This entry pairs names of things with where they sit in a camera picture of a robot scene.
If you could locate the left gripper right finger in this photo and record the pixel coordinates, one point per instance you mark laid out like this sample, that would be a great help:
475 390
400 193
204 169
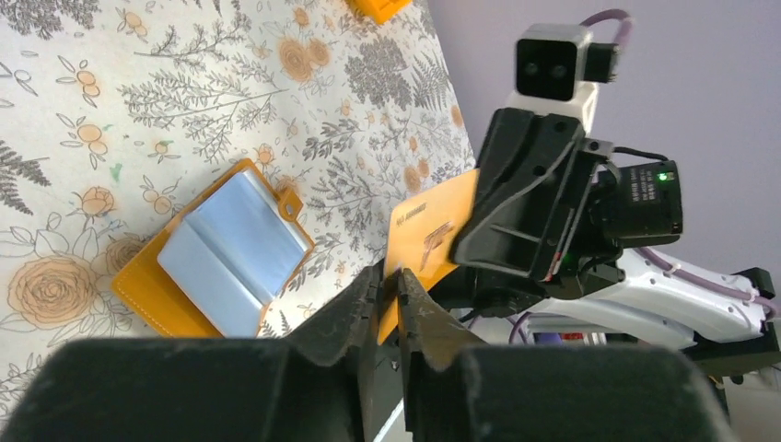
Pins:
457 387

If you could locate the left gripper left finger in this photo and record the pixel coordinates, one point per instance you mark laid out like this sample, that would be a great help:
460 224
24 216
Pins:
312 385

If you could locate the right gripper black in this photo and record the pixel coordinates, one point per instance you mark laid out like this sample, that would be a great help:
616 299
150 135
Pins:
519 215

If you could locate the orange leather card holder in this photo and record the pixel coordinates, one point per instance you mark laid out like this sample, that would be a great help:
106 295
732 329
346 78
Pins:
216 267

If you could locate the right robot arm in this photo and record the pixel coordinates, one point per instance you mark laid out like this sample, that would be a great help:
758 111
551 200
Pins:
725 323

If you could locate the orange plastic bin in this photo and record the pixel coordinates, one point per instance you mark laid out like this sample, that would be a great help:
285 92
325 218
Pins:
381 11

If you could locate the floral tablecloth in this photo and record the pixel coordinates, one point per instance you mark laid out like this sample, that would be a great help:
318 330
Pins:
116 114

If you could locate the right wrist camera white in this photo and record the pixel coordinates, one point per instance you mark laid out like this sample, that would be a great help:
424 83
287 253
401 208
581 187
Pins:
559 70

